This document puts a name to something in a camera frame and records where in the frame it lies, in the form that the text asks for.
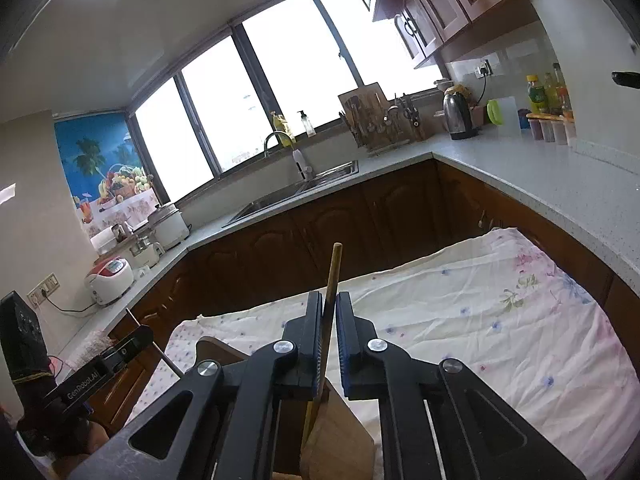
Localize steel chopstick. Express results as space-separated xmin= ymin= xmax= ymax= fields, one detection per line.
xmin=125 ymin=307 xmax=184 ymax=378

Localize wooden chopstick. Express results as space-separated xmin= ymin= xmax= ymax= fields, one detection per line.
xmin=300 ymin=242 xmax=343 ymax=450

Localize steel kitchen sink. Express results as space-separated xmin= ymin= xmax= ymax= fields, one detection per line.
xmin=224 ymin=160 xmax=359 ymax=226

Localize left hand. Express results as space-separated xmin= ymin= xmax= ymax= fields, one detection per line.
xmin=1 ymin=408 xmax=110 ymax=479

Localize pink dish towel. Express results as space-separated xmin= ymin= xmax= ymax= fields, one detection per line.
xmin=65 ymin=330 xmax=114 ymax=370

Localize wooden utensil holder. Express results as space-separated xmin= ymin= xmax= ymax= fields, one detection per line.
xmin=196 ymin=333 xmax=374 ymax=479

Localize white red rice cooker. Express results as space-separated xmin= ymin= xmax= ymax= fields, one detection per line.
xmin=84 ymin=257 xmax=134 ymax=306

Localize white floral tablecloth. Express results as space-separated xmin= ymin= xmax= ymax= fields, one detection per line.
xmin=119 ymin=226 xmax=637 ymax=480

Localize small white appliance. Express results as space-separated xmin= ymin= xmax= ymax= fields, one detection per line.
xmin=122 ymin=236 xmax=165 ymax=269

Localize white tall cooker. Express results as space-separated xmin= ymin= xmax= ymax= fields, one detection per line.
xmin=148 ymin=203 xmax=190 ymax=252

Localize fruit beach poster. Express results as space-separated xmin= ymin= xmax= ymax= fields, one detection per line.
xmin=54 ymin=113 xmax=160 ymax=238

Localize lower wooden cabinets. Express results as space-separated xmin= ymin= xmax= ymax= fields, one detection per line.
xmin=90 ymin=159 xmax=639 ymax=432

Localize chrome sink faucet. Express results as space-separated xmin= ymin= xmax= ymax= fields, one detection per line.
xmin=264 ymin=131 xmax=314 ymax=182

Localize yellow dish soap bottle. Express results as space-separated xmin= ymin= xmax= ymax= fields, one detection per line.
xmin=270 ymin=110 xmax=295 ymax=148

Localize clear soap dispenser bottle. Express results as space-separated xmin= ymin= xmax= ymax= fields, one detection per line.
xmin=298 ymin=110 xmax=317 ymax=138

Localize steel electric kettle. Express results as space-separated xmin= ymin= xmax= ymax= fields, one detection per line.
xmin=442 ymin=87 xmax=478 ymax=141

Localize spice jar rack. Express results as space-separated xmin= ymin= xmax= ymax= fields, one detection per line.
xmin=526 ymin=113 xmax=577 ymax=148

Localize green lid white container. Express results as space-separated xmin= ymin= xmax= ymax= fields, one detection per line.
xmin=486 ymin=96 xmax=521 ymax=136

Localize knife block with knives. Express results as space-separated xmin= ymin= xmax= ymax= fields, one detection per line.
xmin=394 ymin=93 xmax=426 ymax=141

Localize wooden cutting board rack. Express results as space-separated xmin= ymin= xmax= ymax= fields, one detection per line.
xmin=338 ymin=82 xmax=400 ymax=152

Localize yellow oil bottle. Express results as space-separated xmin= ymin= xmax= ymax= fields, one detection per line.
xmin=526 ymin=74 xmax=549 ymax=114

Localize wall power outlet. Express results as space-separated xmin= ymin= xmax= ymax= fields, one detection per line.
xmin=27 ymin=273 xmax=60 ymax=309

